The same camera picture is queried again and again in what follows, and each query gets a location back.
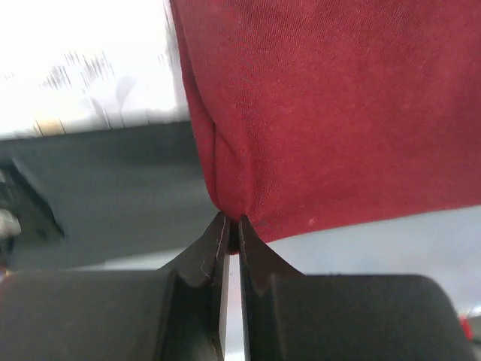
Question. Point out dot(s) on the floral table mat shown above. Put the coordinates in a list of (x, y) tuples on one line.
[(79, 66)]

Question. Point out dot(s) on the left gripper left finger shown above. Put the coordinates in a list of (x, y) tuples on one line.
[(176, 312)]

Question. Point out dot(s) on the dark red t shirt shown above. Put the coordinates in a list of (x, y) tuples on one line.
[(311, 115)]

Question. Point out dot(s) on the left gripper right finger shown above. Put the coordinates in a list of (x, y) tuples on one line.
[(289, 315)]

